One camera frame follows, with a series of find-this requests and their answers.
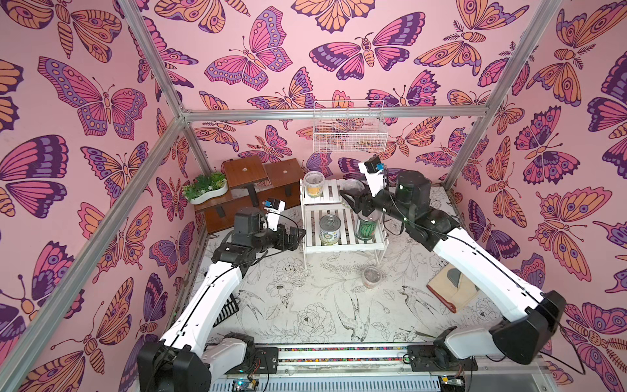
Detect green watermelon seed can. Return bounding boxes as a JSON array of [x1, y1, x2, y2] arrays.
[[354, 210, 381, 241]]

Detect white purple tin can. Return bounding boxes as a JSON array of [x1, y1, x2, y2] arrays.
[[319, 213, 341, 246]]

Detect clear jar orange seeds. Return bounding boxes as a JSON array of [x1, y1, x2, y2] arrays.
[[303, 171, 326, 198]]

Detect clear jar red seeds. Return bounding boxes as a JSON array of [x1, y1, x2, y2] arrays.
[[362, 266, 384, 289]]

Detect clear jar purple seeds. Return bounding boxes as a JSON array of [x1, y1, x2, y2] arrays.
[[340, 179, 366, 199]]

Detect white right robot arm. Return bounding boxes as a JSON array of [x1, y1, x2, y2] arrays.
[[340, 171, 566, 368]]

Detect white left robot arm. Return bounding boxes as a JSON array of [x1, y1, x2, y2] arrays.
[[137, 207, 306, 391]]

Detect white slatted wooden shelf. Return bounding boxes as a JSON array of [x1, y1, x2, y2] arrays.
[[300, 180, 389, 264]]

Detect brown wooden step stand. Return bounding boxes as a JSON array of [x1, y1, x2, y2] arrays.
[[195, 156, 304, 234]]

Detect green plant white pot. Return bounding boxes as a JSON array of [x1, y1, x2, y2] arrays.
[[183, 172, 229, 205]]

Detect beige work glove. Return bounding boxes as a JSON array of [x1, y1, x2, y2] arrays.
[[427, 265, 480, 314]]

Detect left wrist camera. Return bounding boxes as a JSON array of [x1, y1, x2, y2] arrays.
[[263, 198, 286, 231]]

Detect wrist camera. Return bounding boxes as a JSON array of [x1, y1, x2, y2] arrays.
[[263, 198, 286, 231], [359, 155, 387, 197]]

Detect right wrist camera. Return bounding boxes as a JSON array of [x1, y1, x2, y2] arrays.
[[359, 155, 387, 197]]

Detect white wire wall basket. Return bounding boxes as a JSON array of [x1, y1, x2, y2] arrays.
[[311, 106, 389, 155]]

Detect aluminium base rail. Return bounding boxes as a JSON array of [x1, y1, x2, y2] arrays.
[[131, 340, 559, 392]]

